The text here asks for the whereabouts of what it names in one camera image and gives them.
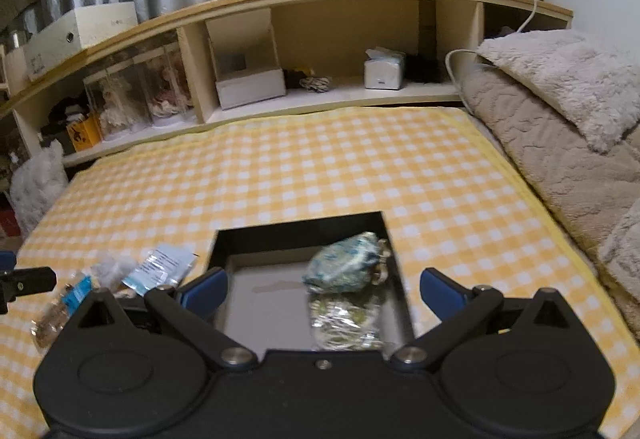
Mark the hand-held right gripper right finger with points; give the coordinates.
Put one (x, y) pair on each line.
(442, 293)

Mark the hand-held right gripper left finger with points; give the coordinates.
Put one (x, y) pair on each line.
(204, 293)

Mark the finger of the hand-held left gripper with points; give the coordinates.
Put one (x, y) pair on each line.
(30, 280)
(6, 261)

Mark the black box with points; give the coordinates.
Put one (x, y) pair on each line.
(240, 279)

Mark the brown cookie packet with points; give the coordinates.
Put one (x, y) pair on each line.
(52, 316)

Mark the clear packet with blue label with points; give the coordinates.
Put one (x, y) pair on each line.
(159, 268)

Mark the clear plastic bag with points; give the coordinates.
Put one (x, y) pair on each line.
(114, 270)

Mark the silver foil packet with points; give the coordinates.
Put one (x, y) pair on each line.
(345, 325)

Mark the blue patterned packet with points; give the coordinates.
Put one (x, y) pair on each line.
(342, 264)

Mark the orange box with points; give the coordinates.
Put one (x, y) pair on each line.
(85, 133)

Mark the black cloth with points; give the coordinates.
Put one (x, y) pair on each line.
(65, 111)

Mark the yellow checked blanket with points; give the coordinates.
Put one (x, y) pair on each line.
(310, 169)

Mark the beige quilted blanket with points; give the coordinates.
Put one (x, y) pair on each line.
(530, 144)

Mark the white-dress doll in clear case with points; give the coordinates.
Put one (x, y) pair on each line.
(116, 106)

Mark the red-dress doll in clear case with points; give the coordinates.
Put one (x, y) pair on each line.
(165, 96)

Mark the open white cardboard box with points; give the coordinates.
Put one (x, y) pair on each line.
(247, 86)

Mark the metal tumbler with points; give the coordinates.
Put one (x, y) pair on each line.
(17, 40)

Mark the black furry item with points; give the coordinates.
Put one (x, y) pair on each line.
(424, 69)

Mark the white tissue box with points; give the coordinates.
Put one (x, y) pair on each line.
(384, 71)

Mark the white storage box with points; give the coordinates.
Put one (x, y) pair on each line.
(75, 39)

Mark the grey fluffy pillow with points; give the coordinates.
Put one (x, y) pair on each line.
(565, 79)

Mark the wooden headboard shelf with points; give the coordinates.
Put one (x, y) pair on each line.
(320, 21)

